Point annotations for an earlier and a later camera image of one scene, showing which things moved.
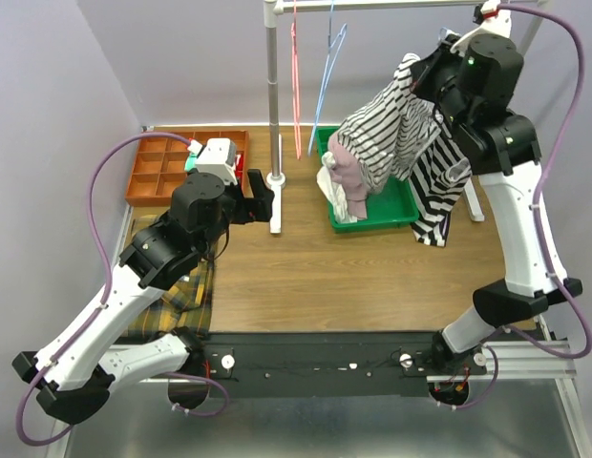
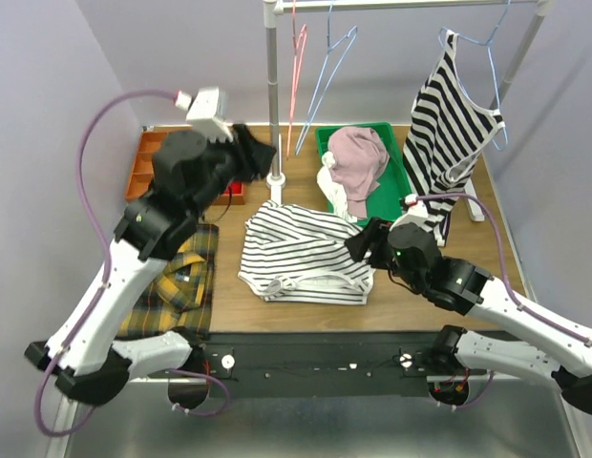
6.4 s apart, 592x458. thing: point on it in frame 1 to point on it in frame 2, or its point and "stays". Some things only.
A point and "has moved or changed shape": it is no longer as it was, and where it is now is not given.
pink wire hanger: (296, 90) to (297, 52)
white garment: (332, 193) stays
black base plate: (329, 364) stays
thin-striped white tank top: (389, 131) to (293, 254)
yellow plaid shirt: (185, 305) stays
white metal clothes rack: (275, 8) stays
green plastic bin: (394, 207) stays
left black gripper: (248, 205) to (240, 154)
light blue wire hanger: (333, 52) has moved or changed shape
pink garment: (348, 172) stays
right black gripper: (422, 70) to (375, 230)
